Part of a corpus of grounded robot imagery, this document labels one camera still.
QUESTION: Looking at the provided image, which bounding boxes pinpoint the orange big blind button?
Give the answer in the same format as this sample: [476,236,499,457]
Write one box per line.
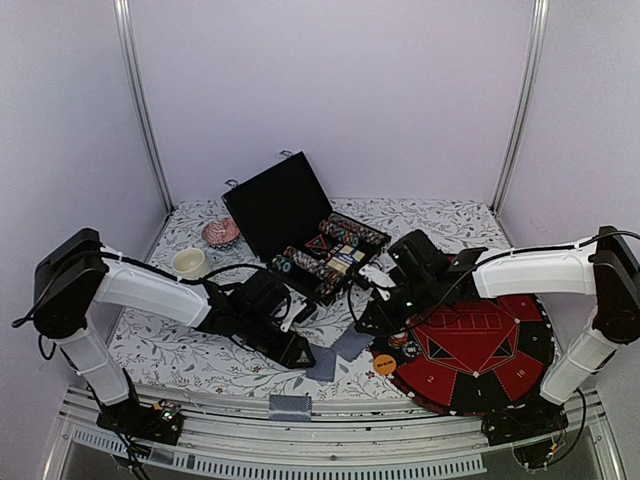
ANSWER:
[373,354,397,376]

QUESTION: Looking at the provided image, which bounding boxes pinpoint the floral white table mat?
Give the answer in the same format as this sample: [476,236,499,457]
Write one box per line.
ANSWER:
[109,198,509,401]

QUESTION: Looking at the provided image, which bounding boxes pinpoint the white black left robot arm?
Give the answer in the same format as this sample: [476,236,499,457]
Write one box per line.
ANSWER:
[11,228,316,446]

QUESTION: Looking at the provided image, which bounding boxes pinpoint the right aluminium frame post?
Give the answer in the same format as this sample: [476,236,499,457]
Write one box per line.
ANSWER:
[490,0,549,216]

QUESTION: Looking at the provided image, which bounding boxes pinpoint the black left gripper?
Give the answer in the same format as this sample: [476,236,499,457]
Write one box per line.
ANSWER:
[238,311,318,371]

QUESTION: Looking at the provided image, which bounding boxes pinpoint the front row poker chips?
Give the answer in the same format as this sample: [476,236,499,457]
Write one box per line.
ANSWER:
[267,246,346,305]

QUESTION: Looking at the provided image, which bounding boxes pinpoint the red white patterned bowl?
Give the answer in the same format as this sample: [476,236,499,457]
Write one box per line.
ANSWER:
[202,217,241,249]

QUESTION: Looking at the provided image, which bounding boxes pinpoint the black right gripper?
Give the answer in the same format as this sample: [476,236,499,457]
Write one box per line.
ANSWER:
[354,273,438,337]

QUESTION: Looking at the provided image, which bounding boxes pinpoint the blue boxed card deck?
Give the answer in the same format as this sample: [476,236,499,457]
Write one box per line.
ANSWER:
[329,245,365,272]

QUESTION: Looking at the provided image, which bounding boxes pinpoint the left aluminium frame post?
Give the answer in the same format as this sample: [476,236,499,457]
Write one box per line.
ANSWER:
[113,0,175,214]

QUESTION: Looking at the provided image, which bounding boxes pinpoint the back row poker chips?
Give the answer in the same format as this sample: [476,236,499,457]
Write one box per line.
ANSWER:
[318,213,390,249]

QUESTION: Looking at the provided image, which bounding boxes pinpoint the row poker chips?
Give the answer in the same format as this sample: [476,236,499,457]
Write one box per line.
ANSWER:
[318,213,390,249]
[267,246,346,305]

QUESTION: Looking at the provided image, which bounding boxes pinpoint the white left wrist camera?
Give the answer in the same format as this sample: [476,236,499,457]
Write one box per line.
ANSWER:
[280,299,316,332]

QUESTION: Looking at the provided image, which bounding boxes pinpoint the open black poker chip case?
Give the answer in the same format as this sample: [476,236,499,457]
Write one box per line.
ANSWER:
[222,152,390,296]

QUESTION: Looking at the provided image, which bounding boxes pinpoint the aluminium frame post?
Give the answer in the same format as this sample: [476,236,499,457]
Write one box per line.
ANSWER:
[113,0,175,214]
[490,0,549,216]

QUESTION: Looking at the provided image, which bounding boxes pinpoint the round red black poker mat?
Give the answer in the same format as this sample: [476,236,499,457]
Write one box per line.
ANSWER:
[370,294,555,415]

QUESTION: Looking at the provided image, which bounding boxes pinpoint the red 5 poker chip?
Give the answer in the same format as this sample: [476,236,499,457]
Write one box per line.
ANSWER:
[388,333,408,349]

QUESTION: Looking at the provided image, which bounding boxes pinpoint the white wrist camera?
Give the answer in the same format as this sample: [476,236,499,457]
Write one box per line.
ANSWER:
[358,265,396,301]
[280,299,316,332]

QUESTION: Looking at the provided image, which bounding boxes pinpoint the grey card deck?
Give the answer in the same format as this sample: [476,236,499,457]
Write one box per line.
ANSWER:
[332,329,374,362]

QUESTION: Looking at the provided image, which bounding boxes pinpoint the black 100 poker chips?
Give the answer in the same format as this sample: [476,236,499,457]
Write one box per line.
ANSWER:
[401,341,422,359]

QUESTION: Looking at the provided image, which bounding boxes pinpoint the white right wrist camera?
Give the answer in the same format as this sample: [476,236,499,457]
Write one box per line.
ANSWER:
[358,265,396,301]

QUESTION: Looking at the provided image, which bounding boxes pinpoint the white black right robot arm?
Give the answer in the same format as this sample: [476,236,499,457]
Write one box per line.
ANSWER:
[354,226,639,445]

